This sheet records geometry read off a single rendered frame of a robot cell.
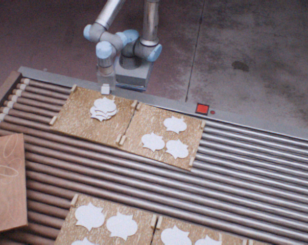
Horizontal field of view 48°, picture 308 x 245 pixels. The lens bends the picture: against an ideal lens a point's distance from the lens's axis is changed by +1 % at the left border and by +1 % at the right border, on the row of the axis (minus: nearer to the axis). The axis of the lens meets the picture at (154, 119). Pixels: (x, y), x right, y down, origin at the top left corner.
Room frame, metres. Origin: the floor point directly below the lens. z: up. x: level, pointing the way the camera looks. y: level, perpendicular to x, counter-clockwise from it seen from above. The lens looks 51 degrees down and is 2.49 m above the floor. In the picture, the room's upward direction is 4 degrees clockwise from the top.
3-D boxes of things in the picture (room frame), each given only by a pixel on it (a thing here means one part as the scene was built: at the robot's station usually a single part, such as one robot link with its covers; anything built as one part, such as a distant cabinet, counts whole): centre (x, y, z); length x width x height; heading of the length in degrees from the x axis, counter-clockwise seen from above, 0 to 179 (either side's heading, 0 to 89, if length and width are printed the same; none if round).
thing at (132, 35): (1.69, 0.18, 1.13); 0.13 x 0.12 x 0.14; 62
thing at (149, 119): (1.14, -0.06, 0.93); 0.41 x 0.35 x 0.02; 75
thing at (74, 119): (1.26, 0.35, 0.93); 0.41 x 0.35 x 0.02; 76
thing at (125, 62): (1.70, 0.18, 1.01); 0.15 x 0.15 x 0.10
